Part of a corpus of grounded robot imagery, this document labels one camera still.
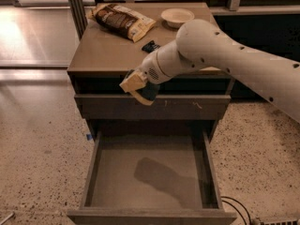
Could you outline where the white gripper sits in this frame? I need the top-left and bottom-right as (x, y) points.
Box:
(120, 51), (173, 93)

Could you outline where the dark green yellow sponge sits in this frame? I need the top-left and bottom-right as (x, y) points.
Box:
(129, 79), (160, 106)

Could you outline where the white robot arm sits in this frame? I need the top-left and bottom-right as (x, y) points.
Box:
(120, 19), (300, 122)

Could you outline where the closed top drawer front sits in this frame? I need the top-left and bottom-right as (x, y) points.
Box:
(75, 94), (231, 120)

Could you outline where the grey drawer cabinet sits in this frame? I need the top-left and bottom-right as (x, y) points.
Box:
(67, 2), (243, 225)

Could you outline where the open middle drawer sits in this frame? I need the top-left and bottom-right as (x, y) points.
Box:
(67, 130), (237, 225)

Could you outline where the dark blue snack packet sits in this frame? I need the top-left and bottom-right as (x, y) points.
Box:
(142, 40), (160, 53)

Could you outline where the brown chip bag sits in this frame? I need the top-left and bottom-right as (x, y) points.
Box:
(86, 4), (156, 42)

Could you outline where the white bowl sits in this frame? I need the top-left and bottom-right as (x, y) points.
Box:
(160, 8), (195, 29)

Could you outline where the blue tape piece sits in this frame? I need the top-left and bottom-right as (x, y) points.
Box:
(86, 134), (93, 141)

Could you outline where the metal rod on floor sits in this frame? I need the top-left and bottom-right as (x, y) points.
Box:
(0, 212), (15, 225)

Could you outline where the metal floor vent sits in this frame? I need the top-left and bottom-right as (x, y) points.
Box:
(251, 217), (300, 225)

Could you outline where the metal window frame post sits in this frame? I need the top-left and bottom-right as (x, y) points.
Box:
(68, 0), (87, 38)

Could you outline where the black floor cable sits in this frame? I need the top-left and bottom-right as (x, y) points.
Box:
(220, 196), (253, 225)

